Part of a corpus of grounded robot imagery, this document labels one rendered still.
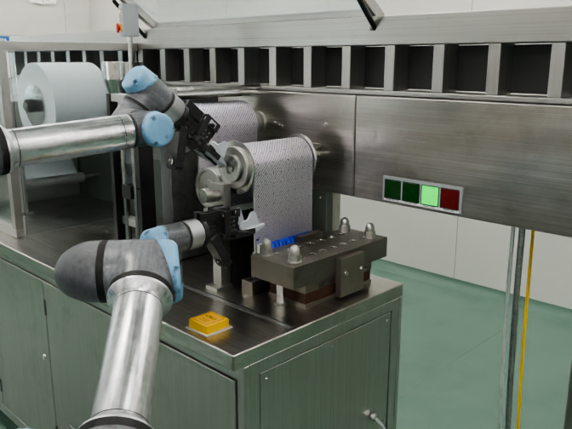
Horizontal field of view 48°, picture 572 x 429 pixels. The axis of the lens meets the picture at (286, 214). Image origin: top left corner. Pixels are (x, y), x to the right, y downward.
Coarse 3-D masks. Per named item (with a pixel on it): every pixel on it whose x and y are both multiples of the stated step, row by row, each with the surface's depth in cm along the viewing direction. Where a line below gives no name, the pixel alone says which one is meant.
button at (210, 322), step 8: (208, 312) 159; (192, 320) 155; (200, 320) 154; (208, 320) 154; (216, 320) 154; (224, 320) 155; (192, 328) 155; (200, 328) 153; (208, 328) 151; (216, 328) 153; (224, 328) 155
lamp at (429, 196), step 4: (424, 188) 171; (428, 188) 170; (432, 188) 169; (436, 188) 168; (424, 192) 171; (428, 192) 170; (432, 192) 169; (436, 192) 168; (424, 196) 171; (428, 196) 170; (432, 196) 169; (436, 196) 169; (424, 200) 171; (428, 200) 170; (432, 200) 170; (436, 200) 169; (428, 204) 171; (432, 204) 170; (436, 204) 169
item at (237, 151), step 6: (228, 150) 174; (234, 150) 173; (240, 150) 172; (240, 156) 171; (246, 156) 171; (246, 162) 170; (246, 168) 170; (222, 174) 178; (246, 174) 171; (228, 180) 177; (240, 180) 173; (246, 180) 172; (234, 186) 175; (240, 186) 173
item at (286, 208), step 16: (256, 192) 174; (272, 192) 178; (288, 192) 182; (304, 192) 187; (256, 208) 174; (272, 208) 179; (288, 208) 184; (304, 208) 189; (272, 224) 180; (288, 224) 185; (304, 224) 190; (272, 240) 181
